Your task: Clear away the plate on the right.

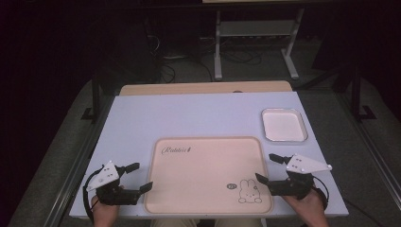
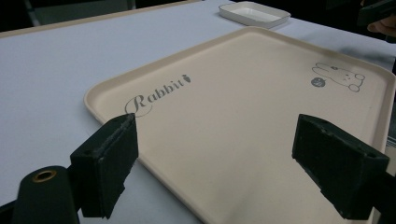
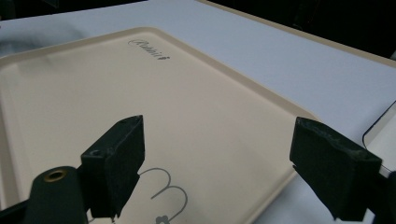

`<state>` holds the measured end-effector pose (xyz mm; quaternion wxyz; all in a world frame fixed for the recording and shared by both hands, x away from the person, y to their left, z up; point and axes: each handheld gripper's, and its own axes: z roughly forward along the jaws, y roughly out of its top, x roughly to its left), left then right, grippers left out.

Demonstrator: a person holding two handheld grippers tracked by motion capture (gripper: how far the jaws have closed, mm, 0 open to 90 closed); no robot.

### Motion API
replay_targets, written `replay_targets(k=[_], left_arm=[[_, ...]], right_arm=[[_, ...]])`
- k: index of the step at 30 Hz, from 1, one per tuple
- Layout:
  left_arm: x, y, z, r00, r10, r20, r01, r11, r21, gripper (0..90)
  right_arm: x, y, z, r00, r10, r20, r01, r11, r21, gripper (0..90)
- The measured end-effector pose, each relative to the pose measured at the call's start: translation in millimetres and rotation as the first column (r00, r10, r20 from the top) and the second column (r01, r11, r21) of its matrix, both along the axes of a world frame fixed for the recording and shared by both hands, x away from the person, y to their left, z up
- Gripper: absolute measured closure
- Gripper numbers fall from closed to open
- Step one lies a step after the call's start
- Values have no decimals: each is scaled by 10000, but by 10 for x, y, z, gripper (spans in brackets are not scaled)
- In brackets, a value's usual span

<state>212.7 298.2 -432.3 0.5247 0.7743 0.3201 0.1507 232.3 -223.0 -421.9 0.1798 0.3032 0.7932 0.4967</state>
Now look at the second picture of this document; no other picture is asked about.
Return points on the small white rectangular dish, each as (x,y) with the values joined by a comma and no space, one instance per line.
(254,14)

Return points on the beige printed plastic tray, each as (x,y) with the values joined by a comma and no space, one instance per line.
(243,124)

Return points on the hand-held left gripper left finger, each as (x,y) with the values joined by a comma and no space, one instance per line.
(104,165)

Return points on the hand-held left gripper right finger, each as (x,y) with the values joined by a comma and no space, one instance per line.
(336,161)

